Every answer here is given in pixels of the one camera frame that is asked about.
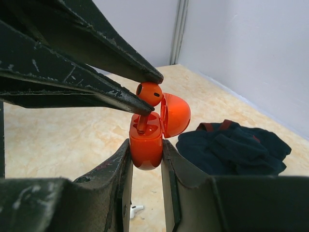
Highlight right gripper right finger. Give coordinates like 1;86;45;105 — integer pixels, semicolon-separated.
161;140;309;232

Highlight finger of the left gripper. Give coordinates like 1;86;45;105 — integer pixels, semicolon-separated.
0;21;154;115
14;0;164;84

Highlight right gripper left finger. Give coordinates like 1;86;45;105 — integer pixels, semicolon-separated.
0;140;133;232

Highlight orange earbud case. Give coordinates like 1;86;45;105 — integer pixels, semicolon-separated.
129;93;191;171

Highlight orange earbud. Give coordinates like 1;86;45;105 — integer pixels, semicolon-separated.
136;82;163;134

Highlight white earbud lower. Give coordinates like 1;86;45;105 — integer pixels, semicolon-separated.
130;205;144;219

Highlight dark navy folded cloth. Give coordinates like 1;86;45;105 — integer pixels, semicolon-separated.
176;119;292;175

